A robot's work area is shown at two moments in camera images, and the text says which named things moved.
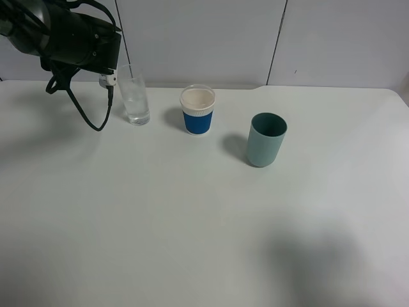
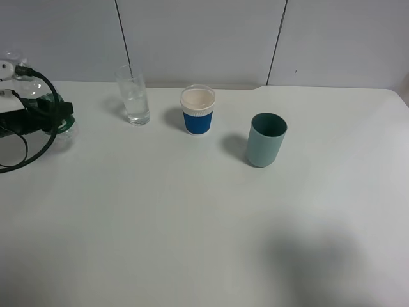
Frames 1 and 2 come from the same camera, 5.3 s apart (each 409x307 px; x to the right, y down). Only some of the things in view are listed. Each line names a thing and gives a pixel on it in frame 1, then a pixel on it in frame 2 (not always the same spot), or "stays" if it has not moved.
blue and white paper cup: (197, 102) stays
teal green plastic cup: (266, 133) stays
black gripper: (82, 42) to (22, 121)
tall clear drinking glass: (135, 94) stays
